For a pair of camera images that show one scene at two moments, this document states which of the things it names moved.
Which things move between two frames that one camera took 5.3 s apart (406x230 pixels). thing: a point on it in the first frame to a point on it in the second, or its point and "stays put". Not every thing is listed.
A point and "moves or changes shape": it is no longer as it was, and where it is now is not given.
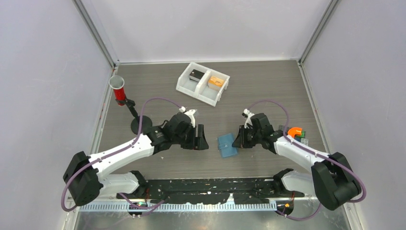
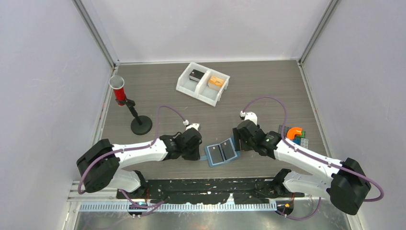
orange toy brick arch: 292,131 stays put
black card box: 195,75 stays put
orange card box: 215,83 stays put
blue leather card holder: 224,143 moves or changes shape
